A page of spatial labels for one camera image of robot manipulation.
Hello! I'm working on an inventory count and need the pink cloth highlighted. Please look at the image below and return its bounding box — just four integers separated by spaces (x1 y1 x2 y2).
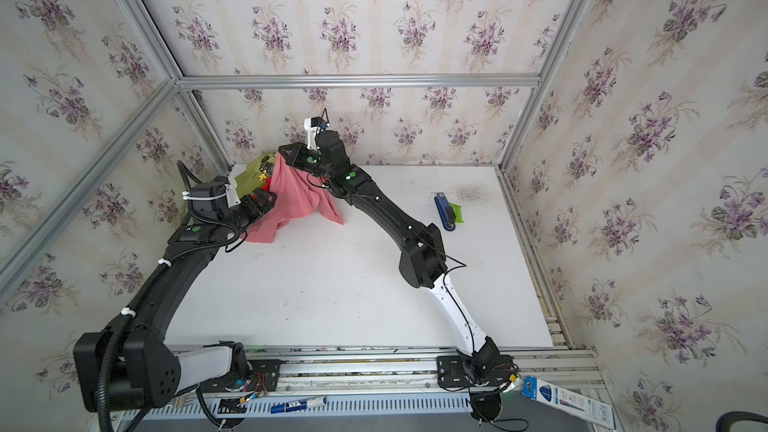
246 154 344 243

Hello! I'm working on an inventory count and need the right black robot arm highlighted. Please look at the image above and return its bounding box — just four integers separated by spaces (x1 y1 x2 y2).
278 130 519 389

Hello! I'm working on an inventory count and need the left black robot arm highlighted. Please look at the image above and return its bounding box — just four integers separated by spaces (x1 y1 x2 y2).
73 162 278 431

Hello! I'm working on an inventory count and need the green printed t-shirt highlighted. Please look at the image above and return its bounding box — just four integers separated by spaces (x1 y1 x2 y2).
235 152 276 197

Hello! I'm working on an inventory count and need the blue stapler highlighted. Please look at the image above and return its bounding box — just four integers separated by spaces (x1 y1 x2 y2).
434 192 457 231

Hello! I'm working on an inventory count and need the small green object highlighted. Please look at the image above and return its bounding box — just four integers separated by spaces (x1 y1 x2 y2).
451 203 463 223

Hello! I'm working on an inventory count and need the blue white marker pen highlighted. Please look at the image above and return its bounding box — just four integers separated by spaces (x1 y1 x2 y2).
270 396 327 414

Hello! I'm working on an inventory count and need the black round puck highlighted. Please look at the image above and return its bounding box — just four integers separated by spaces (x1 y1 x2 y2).
469 392 502 423

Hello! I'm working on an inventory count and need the white blue cardboard box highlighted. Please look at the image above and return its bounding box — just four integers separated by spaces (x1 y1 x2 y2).
522 376 616 431

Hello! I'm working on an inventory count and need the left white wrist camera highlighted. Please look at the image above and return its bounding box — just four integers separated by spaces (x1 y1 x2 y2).
225 177 241 208

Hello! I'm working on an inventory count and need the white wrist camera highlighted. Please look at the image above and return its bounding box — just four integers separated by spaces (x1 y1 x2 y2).
304 116 329 150
225 177 241 208

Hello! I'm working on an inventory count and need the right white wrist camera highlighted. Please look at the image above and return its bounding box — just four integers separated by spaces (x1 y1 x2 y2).
304 116 329 150

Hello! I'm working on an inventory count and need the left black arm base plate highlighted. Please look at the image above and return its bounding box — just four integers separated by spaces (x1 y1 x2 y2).
199 359 282 394

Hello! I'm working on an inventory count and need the white slotted cable duct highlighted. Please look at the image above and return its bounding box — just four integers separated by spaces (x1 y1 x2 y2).
122 392 475 421

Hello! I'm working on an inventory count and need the aluminium mounting rail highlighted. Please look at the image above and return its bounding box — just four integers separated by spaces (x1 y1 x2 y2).
245 346 607 397

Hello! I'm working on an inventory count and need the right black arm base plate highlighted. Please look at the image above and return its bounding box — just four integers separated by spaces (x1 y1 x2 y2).
436 355 519 391

